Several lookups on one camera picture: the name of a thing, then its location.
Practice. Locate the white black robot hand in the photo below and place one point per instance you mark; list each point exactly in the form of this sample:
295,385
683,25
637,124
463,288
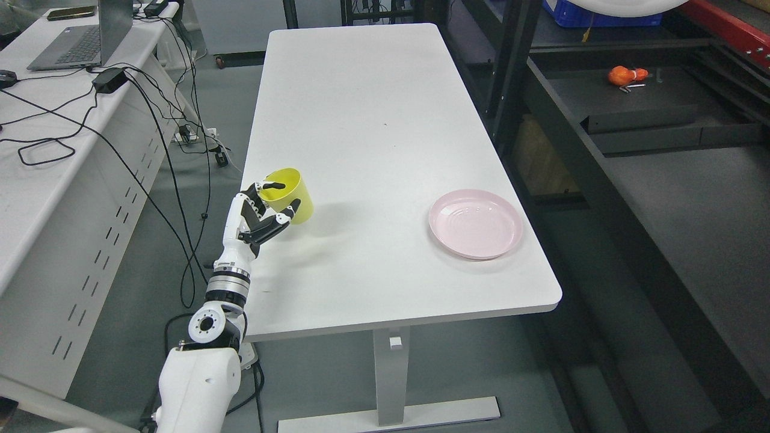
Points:
248,227

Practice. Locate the yellow plastic cup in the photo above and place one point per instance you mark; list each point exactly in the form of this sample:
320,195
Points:
286,187

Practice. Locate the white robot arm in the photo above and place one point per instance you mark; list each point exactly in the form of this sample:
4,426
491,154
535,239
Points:
200,377

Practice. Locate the orange toy on shelf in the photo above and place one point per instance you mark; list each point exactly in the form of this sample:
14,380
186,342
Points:
623,76

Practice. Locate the white power strip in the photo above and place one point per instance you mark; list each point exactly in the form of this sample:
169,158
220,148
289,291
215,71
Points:
186,134

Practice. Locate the white standing desk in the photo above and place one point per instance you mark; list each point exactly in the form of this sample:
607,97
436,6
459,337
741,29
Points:
380,125

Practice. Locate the white side desk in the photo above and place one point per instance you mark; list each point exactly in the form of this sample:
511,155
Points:
76,168

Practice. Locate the black power adapter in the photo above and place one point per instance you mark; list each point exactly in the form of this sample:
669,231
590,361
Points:
109,80

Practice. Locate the pink plastic plate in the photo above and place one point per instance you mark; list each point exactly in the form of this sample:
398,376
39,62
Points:
475,224

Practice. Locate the grey laptop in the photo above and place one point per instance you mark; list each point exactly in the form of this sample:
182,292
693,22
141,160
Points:
88,45

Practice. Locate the black smartphone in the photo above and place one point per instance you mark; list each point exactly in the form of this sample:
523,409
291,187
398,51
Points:
64,14

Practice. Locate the blue plastic crate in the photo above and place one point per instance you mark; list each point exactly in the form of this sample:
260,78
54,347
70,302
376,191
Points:
568,15

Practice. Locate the black metal frame rack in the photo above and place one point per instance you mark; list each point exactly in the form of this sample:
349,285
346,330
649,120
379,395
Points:
651,201

